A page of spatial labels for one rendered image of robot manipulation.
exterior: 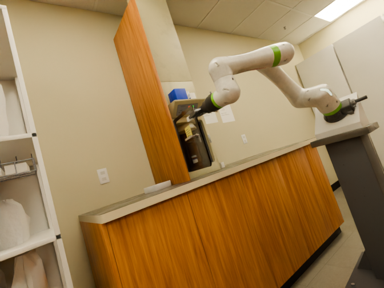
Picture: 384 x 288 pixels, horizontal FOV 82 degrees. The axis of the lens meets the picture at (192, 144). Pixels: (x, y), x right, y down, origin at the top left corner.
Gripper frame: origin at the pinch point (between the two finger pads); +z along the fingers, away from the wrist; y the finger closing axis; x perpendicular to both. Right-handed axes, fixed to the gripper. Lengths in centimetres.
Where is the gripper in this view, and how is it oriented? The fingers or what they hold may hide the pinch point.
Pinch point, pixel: (190, 118)
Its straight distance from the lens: 137.3
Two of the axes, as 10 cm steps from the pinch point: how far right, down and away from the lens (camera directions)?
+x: 3.0, 9.5, -1.0
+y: -7.8, 1.8, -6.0
